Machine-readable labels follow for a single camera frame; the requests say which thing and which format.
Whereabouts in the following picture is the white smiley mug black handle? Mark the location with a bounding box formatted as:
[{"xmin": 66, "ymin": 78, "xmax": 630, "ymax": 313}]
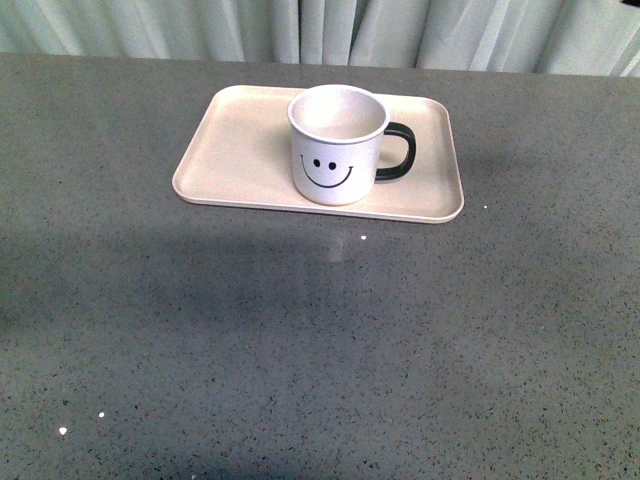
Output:
[{"xmin": 287, "ymin": 85, "xmax": 417, "ymax": 206}]

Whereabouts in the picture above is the beige rectangular tray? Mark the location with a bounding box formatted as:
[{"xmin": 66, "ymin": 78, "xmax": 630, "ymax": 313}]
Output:
[{"xmin": 172, "ymin": 85, "xmax": 464, "ymax": 224}]

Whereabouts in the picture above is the pale grey-green curtain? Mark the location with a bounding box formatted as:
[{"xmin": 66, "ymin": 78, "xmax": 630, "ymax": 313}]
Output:
[{"xmin": 1, "ymin": 0, "xmax": 639, "ymax": 77}]

